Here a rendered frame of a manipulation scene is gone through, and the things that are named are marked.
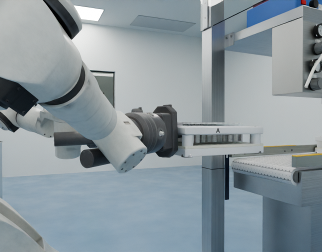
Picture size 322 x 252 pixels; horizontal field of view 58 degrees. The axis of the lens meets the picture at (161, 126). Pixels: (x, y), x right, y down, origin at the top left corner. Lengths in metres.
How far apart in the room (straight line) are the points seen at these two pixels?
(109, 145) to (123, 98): 5.52
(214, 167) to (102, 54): 5.16
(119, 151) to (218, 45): 0.70
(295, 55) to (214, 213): 0.59
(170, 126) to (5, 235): 0.40
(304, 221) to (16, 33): 0.96
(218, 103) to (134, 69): 5.16
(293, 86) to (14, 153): 5.35
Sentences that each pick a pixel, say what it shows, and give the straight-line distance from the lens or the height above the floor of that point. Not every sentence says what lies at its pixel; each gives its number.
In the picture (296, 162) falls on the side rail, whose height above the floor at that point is 0.85.
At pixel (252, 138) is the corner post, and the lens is 0.82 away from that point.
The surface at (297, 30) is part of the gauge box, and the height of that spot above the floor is 1.21.
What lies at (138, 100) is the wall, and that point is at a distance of 6.10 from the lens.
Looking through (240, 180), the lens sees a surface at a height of 0.75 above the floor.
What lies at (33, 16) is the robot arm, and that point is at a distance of 0.32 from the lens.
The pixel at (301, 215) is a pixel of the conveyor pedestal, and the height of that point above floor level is 0.66.
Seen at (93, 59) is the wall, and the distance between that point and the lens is 6.00.
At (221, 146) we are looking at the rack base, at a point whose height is 0.90.
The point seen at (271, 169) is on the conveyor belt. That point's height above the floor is 0.82.
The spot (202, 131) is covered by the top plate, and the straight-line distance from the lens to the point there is 0.70.
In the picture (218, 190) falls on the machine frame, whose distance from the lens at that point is 1.09.
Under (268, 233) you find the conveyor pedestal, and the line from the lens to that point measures 1.19.
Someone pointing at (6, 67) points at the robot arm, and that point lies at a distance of 0.31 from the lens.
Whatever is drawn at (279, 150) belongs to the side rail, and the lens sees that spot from 1.25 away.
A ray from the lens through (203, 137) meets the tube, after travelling 0.75.
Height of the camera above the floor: 0.96
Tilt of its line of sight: 1 degrees down
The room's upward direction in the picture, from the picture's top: straight up
